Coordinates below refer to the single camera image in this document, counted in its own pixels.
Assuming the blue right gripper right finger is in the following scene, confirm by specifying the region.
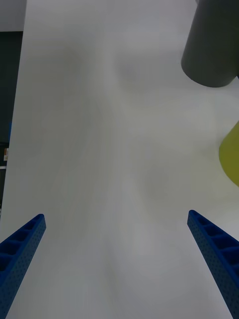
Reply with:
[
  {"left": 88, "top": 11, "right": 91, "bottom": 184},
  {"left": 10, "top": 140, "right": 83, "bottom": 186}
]
[{"left": 187, "top": 209, "right": 239, "bottom": 319}]

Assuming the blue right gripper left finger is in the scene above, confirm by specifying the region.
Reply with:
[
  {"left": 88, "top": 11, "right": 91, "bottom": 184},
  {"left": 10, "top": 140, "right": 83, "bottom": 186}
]
[{"left": 0, "top": 213, "right": 47, "bottom": 319}]

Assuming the yellow-green plastic waste bin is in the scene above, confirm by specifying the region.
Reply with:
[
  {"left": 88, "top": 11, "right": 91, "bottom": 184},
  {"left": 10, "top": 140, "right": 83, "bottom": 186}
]
[{"left": 218, "top": 121, "right": 239, "bottom": 187}]

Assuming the grey plastic waste bin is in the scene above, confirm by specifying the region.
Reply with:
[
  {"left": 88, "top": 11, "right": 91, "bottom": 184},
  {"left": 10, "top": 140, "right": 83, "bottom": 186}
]
[{"left": 181, "top": 0, "right": 239, "bottom": 88}]

